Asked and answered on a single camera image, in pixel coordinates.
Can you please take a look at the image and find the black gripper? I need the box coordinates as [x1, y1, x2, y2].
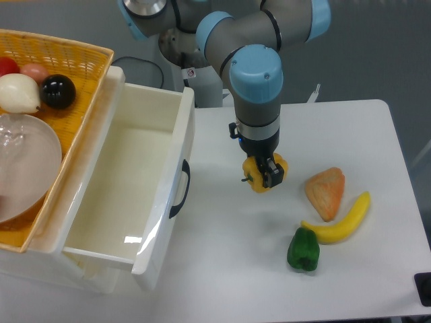
[228, 122, 284, 188]

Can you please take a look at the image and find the yellow bell pepper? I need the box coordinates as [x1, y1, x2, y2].
[242, 153, 289, 193]

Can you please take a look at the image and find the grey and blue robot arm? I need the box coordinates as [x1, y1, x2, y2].
[117, 1, 331, 192]

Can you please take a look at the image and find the green bell pepper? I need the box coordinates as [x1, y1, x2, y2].
[286, 227, 320, 272]

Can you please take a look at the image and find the white upper drawer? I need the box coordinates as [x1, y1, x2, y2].
[64, 84, 195, 290]

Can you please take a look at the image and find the white drawer cabinet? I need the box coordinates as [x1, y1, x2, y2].
[1, 67, 125, 293]

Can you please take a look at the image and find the orange bread slice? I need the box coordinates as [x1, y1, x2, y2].
[304, 167, 345, 222]

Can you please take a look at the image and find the yellow banana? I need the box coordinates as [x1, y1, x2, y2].
[300, 191, 371, 244]

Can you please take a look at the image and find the black device at table edge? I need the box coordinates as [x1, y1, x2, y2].
[414, 272, 431, 307]

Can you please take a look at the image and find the yellow woven basket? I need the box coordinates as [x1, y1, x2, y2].
[1, 29, 114, 253]

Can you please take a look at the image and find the black round ball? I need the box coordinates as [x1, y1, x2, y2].
[39, 74, 76, 110]

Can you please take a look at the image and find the pink round fruit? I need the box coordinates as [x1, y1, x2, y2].
[20, 63, 50, 83]

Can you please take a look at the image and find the white onion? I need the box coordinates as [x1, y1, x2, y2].
[1, 73, 41, 114]

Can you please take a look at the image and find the red tomato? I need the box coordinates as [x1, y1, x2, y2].
[0, 57, 20, 77]

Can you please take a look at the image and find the black drawer handle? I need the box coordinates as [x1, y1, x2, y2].
[169, 159, 191, 219]

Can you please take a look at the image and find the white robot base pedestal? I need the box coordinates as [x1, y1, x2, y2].
[158, 28, 227, 108]

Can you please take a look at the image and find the black cable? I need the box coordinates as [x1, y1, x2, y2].
[112, 56, 165, 89]

